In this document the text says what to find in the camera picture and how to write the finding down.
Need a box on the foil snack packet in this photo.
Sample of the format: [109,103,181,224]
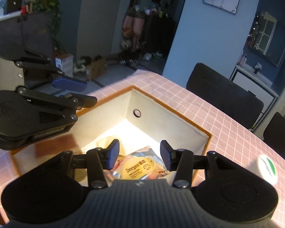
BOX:
[103,146,168,181]

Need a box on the cardboard box on floor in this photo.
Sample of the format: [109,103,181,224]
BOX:
[86,58,106,81]

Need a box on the orange storage box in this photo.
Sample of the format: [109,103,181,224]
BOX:
[11,86,212,176]

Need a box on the dark shelf cabinet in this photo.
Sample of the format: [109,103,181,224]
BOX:
[0,12,53,59]

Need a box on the black chair left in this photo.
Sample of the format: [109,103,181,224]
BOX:
[186,63,264,129]

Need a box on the black chair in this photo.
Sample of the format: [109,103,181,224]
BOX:
[263,112,285,159]
[186,63,264,129]

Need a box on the clear plastic water bottle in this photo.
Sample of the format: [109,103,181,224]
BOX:
[247,154,278,186]

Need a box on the green hanging plant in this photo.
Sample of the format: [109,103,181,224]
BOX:
[33,0,62,50]

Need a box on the black chair right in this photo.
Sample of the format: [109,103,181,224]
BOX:
[263,112,285,159]

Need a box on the white cabinet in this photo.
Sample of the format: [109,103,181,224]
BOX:
[230,65,279,115]

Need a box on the wall mirror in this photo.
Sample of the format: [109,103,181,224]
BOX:
[247,11,285,66]

